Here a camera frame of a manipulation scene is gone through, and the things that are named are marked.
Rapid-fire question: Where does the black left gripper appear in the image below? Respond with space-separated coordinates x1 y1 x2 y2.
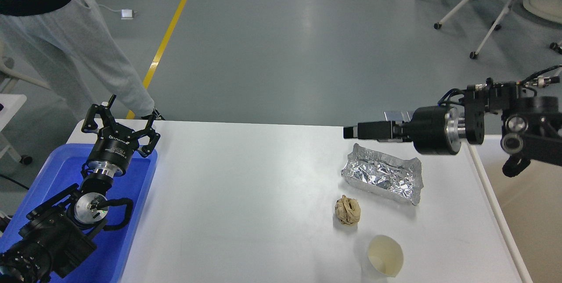
82 95 160 176

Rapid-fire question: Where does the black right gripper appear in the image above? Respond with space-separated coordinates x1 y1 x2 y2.
343 106 461 155

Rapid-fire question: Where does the white paper cup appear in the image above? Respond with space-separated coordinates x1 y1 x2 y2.
361 235 405 279

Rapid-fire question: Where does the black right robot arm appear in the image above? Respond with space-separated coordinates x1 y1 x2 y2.
343 64 562 177

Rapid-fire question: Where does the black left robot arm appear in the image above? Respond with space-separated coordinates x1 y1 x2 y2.
1 95 162 283

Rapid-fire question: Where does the left metal floor plate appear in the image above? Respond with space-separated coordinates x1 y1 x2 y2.
385 111 409 122

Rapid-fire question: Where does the metal floor plate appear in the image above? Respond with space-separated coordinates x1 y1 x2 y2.
408 110 422 122
385 111 409 122

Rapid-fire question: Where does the right metal floor plate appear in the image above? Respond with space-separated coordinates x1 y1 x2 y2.
408 110 422 122

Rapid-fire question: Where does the crumpled aluminium foil tray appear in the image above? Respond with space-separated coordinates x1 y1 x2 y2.
341 143 424 206

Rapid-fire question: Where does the blue plastic bin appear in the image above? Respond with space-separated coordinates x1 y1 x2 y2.
0 144 158 283

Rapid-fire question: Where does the crumpled brown paper ball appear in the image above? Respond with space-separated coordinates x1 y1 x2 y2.
335 195 361 226

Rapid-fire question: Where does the person in grey trousers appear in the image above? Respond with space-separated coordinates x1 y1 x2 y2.
0 0 163 120

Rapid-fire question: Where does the white side table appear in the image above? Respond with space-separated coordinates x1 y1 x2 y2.
0 93 33 165

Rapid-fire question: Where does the white floor power adapter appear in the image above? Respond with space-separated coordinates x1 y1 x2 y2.
120 9 136 20

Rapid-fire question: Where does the beige plastic bin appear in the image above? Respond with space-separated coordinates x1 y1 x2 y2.
470 135 562 283

